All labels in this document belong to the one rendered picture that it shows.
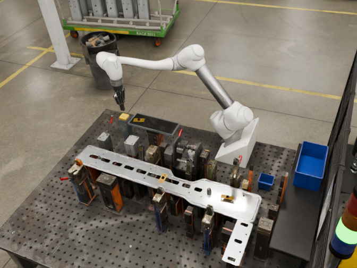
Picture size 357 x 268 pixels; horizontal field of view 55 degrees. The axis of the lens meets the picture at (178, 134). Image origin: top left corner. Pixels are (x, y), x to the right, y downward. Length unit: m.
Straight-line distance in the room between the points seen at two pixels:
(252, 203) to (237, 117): 0.71
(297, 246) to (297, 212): 0.23
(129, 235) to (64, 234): 0.47
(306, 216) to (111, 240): 1.29
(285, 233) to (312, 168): 0.56
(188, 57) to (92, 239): 1.46
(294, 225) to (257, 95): 2.92
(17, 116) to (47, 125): 0.53
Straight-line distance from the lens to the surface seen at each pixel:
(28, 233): 2.78
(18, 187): 4.15
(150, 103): 4.74
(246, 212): 2.22
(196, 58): 2.55
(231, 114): 2.65
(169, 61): 2.67
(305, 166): 2.50
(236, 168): 2.26
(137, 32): 6.08
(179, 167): 2.50
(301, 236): 2.15
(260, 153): 2.99
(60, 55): 5.95
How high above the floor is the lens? 2.80
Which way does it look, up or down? 42 degrees down
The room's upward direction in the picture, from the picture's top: 5 degrees counter-clockwise
